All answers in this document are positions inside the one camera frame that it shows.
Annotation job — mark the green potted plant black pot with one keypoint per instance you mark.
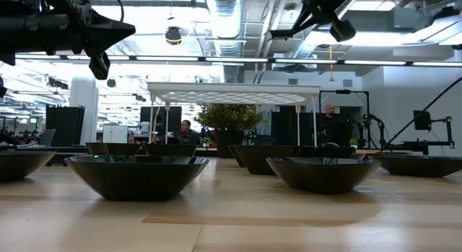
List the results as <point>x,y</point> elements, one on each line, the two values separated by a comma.
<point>231,116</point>

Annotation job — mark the black monitor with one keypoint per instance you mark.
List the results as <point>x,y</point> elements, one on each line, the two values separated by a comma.
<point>421,120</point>

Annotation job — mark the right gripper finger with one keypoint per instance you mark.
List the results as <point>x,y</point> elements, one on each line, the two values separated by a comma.
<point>343,31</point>
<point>305,19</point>

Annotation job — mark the grey office chair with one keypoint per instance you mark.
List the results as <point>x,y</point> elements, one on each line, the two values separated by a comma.
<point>47,136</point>

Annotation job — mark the black gantry frame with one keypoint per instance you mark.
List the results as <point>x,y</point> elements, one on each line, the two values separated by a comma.
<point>367,115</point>

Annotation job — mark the black round ceiling fixture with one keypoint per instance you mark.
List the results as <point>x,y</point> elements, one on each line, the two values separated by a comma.
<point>173,35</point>

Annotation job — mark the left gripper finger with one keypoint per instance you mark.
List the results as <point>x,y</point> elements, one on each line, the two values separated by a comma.
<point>99,66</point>
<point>103,22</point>

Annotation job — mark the black room partition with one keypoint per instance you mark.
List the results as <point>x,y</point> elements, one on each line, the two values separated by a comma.
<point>285,125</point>
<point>173,120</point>
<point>65,125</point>

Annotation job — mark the white building column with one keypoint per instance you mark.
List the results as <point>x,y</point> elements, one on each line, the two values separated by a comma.
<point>83,111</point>

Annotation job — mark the small black ceiling fixture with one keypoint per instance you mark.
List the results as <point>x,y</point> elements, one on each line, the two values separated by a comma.
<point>111,83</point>

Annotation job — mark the person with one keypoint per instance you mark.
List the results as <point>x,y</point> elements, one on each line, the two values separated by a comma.
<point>329,122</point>
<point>187,131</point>

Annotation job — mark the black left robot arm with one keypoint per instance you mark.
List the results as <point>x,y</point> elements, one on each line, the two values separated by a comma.
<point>18,28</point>

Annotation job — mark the black desk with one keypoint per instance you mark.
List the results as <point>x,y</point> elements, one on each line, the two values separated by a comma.
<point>426,145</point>

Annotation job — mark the white cabinet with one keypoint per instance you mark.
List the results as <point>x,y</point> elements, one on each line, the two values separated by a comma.
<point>114,134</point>

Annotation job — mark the black wavy mini plate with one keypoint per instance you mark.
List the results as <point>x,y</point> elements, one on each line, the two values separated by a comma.
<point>108,149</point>

